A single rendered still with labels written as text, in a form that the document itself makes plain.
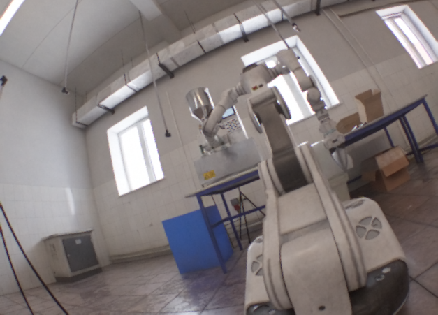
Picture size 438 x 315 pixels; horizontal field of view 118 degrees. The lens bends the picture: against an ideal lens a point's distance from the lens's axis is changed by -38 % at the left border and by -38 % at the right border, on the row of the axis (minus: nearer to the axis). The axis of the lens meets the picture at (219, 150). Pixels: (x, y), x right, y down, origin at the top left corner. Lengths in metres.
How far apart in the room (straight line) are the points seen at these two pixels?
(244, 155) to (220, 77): 2.49
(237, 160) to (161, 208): 2.52
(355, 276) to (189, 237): 1.82
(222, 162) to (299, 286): 1.49
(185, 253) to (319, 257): 1.83
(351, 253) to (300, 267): 0.12
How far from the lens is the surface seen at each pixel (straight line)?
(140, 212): 4.37
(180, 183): 3.84
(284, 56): 1.15
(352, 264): 0.51
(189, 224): 2.13
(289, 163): 0.77
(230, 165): 1.83
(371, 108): 2.55
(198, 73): 4.31
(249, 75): 1.42
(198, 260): 2.19
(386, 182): 2.52
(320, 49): 4.29
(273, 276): 0.53
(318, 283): 0.52
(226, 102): 1.44
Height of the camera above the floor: 0.55
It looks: 15 degrees up
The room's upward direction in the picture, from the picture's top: 20 degrees counter-clockwise
